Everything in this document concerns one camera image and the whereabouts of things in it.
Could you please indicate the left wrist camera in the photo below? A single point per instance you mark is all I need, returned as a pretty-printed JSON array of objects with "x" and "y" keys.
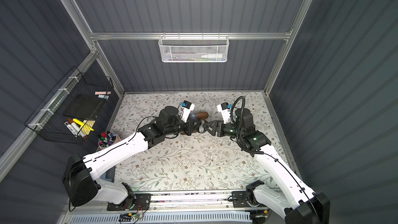
[{"x": 186, "y": 107}]

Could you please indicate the white wire mesh basket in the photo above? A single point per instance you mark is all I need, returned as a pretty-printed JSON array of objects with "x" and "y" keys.
[{"x": 179, "y": 50}]

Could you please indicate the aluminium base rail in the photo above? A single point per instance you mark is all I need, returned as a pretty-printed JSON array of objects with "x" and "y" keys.
[{"x": 189, "y": 200}]

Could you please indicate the yellow highlighter marker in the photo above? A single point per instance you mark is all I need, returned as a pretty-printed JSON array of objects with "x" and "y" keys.
[{"x": 86, "y": 125}]

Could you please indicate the wooden T-bar watch stand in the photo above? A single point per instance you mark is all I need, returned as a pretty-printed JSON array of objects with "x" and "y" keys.
[{"x": 201, "y": 116}]

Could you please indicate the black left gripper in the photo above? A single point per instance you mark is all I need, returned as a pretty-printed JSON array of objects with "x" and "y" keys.
[{"x": 190, "y": 126}]

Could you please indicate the white tube in basket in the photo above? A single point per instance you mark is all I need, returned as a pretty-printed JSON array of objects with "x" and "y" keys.
[{"x": 212, "y": 56}]

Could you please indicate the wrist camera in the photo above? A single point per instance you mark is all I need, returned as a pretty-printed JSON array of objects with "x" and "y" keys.
[
  {"x": 186, "y": 107},
  {"x": 225, "y": 110}
]

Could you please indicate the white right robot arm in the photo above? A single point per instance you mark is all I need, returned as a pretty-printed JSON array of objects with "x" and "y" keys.
[{"x": 243, "y": 131}]

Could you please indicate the black wire wall basket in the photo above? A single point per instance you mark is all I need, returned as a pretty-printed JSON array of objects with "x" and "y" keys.
[{"x": 85, "y": 96}]

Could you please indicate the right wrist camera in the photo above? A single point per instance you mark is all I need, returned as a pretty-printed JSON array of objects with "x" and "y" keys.
[{"x": 225, "y": 110}]

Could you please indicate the white marker in basket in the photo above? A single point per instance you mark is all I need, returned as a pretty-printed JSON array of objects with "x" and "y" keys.
[{"x": 71, "y": 128}]

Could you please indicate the pink cup with markers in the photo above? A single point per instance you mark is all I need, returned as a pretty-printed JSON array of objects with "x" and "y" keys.
[{"x": 106, "y": 139}]

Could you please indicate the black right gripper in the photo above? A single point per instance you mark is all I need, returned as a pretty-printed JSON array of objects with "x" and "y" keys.
[{"x": 217, "y": 128}]

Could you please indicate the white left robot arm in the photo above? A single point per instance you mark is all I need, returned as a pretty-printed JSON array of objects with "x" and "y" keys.
[{"x": 82, "y": 175}]

